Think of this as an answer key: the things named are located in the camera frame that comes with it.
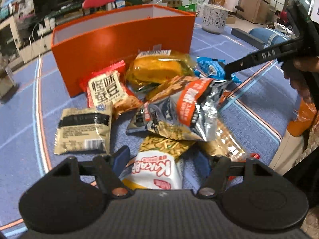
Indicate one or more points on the person's right hand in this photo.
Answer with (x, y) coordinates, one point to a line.
(300, 79)

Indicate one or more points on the red packet with white label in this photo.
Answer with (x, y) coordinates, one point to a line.
(107, 89)

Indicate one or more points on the clear golden snack packet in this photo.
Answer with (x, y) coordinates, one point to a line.
(228, 139)

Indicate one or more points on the orange plastic bag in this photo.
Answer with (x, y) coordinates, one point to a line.
(300, 118)

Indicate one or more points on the red folding chair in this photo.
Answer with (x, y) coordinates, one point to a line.
(98, 2)

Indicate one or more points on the white patterned cup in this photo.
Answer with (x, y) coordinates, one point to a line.
(214, 18)

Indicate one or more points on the green and white carton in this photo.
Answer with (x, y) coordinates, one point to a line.
(188, 8)

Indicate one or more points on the blue plaid tablecloth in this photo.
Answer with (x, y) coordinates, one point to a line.
(25, 119)

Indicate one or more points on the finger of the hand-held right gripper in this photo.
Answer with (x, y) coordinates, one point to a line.
(239, 64)

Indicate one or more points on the golden bread packet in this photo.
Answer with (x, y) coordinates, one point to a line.
(159, 68)

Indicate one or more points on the beige packet with black band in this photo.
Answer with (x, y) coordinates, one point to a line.
(82, 129)

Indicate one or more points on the black rectangular case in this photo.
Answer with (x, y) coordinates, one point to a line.
(249, 38)

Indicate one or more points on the white and red snack packet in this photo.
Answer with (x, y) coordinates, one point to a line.
(154, 174)

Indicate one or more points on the blue snack packet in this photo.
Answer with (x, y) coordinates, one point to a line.
(211, 67)

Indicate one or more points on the white cabinet with glass door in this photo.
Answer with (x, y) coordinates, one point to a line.
(8, 38)

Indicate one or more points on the blue cushion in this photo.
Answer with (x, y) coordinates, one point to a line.
(269, 36)

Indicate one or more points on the orange cardboard box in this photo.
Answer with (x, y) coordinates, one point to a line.
(112, 44)

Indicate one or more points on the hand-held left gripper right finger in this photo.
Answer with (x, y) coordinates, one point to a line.
(204, 165)

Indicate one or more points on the clear packet of snack sticks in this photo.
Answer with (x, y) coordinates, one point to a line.
(162, 147)

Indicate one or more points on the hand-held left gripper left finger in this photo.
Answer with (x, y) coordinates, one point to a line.
(122, 159)

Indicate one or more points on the silver and orange snack packet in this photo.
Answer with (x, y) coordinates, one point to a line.
(184, 109)

